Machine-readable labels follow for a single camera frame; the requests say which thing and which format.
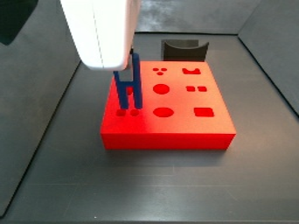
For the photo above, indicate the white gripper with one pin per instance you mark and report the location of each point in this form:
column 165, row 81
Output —
column 101, row 27

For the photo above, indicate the dark grey curved holder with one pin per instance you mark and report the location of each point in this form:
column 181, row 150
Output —
column 182, row 50

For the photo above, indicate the red shape-sorter block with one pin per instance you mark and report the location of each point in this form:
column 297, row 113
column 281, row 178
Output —
column 182, row 117

